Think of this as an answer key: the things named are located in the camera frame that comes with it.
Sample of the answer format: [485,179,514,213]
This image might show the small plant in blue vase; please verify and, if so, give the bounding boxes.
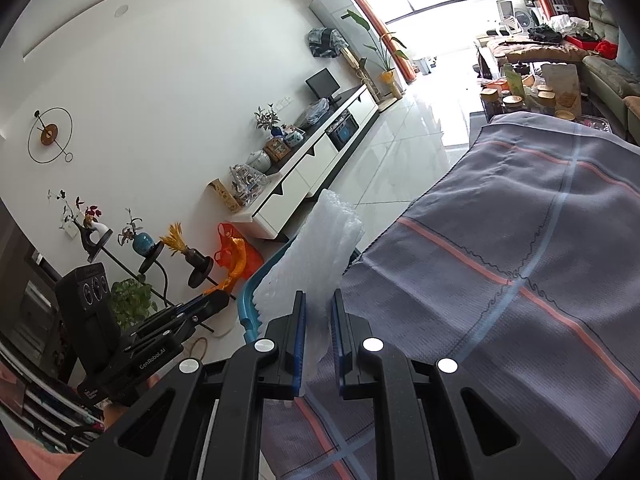
[253,103,287,139]

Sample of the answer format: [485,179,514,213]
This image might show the clear glass jar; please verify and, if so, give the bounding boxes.
[228,163,269,209]

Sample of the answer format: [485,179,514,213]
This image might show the green sectional sofa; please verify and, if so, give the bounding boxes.
[581,0,640,142]

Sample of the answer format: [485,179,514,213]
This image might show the tall leafy plant yellow pot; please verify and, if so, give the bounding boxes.
[345,9,410,87]

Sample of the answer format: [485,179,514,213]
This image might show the white office chair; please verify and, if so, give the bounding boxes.
[496,0,522,37]

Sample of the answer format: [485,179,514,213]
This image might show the pile of clothes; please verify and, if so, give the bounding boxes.
[527,15,621,58]

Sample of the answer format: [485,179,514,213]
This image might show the cluttered coffee table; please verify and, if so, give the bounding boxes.
[476,61,617,133]

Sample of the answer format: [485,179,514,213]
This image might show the green potted plant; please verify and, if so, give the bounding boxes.
[109,279,160,332]

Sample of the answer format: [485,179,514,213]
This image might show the black monitor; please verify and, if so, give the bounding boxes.
[305,68,343,104]

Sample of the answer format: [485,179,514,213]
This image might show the white black vase red flowers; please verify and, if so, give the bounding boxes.
[46,189,115,264]

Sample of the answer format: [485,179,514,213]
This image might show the black vase yellow wheat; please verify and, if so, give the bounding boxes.
[159,221,215,289]

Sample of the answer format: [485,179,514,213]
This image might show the round wire wall clock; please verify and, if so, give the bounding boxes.
[26,107,76,164]

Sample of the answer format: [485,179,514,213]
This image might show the brown ottoman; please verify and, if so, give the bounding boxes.
[486,39,597,65]

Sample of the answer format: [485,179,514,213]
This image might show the brown paper bag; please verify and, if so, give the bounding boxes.
[541,62,584,117]

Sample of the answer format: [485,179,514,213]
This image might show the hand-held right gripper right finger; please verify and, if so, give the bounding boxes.
[331,289,586,480]

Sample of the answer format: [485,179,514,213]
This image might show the black metal plant stand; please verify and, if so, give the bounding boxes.
[72,220,236,336]

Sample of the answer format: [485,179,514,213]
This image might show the white standing air conditioner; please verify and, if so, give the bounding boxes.
[308,0,375,88]

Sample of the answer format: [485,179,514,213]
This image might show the dark shelf rack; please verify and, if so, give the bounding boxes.
[0,200,106,456]

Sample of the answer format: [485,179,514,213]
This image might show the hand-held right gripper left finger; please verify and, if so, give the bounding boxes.
[60,290,307,480]

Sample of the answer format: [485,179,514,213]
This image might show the tan cardboard box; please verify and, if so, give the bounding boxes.
[206,178,242,214]

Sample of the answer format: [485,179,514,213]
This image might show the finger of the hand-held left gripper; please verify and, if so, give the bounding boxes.
[167,295,208,313]
[175,294,231,341]

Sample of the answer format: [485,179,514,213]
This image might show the covered standing fan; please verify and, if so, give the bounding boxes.
[306,26,378,98]

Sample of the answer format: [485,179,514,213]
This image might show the white black TV stand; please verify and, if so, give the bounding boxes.
[234,84,382,242]

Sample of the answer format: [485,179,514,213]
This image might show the orange plastic bag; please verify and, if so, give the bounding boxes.
[202,221,264,297]

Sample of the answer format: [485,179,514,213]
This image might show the clear plastic bag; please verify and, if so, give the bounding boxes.
[294,98,332,129]

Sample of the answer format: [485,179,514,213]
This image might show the teal ceramic vase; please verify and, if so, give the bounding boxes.
[117,207,157,257]

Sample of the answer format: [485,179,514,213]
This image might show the grey plaid blanket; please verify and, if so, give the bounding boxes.
[260,110,640,480]

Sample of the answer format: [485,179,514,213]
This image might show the person's left hand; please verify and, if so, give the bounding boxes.
[102,400,151,431]

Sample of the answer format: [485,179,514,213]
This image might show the blue plastic bin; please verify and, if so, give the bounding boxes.
[236,237,362,347]

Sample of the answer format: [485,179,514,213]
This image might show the white ceramic jar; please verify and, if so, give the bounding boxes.
[247,149,274,174]

